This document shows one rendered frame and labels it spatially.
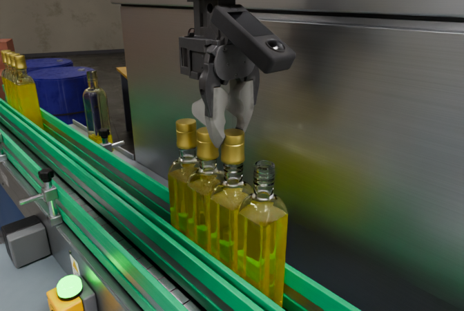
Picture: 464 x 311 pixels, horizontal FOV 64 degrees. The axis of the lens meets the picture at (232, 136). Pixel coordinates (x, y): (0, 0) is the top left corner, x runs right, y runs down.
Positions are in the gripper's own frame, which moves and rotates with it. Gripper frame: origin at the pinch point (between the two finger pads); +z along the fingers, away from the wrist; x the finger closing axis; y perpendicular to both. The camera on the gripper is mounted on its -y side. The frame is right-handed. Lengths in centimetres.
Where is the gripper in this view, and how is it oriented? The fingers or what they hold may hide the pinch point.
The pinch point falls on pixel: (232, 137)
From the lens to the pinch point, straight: 54.0
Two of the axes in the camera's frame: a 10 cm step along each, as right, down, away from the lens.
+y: -6.7, -2.6, 6.9
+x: -7.4, 2.4, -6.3
